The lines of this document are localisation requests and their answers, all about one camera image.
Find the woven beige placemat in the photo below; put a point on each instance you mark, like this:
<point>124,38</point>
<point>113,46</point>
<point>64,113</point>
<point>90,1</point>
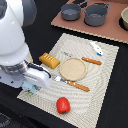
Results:
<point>85,106</point>

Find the yellow toy bread loaf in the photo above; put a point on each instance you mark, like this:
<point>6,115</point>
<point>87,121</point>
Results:
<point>49,60</point>

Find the red toy tomato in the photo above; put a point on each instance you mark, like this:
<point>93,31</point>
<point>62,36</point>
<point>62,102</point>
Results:
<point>63,105</point>

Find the beige bowl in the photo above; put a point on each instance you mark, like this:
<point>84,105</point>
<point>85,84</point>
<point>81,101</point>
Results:
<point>124,16</point>

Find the large grey pot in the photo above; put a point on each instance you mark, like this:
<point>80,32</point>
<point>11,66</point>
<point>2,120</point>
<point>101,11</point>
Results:
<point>95,15</point>

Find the beige round plate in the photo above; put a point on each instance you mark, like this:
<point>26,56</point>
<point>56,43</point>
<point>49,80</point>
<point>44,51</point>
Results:
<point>73,69</point>

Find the wooden handled fork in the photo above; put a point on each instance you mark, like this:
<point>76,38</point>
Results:
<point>74,84</point>

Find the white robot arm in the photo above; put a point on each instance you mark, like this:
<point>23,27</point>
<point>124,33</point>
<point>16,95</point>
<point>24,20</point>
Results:
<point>16,68</point>

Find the wooden handled knife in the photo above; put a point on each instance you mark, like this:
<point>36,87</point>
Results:
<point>83,58</point>

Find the small grey pot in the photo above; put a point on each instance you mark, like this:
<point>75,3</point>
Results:
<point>71,12</point>

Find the white toy fish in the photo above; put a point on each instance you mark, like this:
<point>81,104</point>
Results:
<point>97,49</point>

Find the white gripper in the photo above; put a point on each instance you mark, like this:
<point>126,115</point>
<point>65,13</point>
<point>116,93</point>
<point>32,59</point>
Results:
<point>37,75</point>

